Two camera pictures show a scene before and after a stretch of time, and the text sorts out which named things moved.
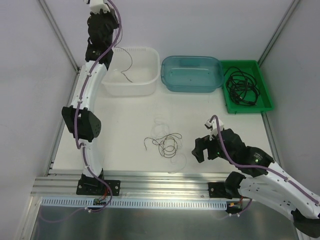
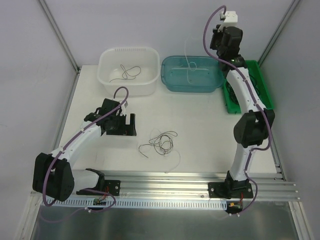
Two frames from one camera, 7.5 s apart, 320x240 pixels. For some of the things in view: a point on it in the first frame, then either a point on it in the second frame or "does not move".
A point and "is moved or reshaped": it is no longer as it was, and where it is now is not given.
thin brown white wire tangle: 167,144 is moved or reshaped
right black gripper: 210,144 to 216,41
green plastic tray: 264,102 does not move
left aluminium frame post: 53,23 does not move
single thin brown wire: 115,46 to 125,71
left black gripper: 100,14 to 122,127
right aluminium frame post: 278,32 does not move
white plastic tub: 134,71 does not move
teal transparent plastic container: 192,74 does not move
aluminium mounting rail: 132,185 does not move
